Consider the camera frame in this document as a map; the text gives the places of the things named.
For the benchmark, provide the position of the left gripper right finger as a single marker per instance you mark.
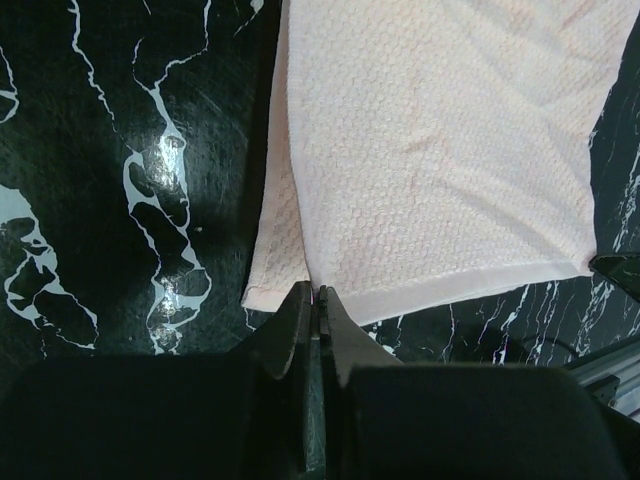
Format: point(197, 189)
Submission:
point(385, 419)

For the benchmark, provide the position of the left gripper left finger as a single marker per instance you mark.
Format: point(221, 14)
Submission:
point(234, 415)

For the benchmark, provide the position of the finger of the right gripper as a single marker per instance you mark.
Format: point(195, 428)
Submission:
point(620, 269)

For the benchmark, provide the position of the pale pink towel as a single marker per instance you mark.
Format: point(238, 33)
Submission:
point(422, 153)

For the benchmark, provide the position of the black marble pattern mat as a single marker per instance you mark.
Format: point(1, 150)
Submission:
point(133, 145)

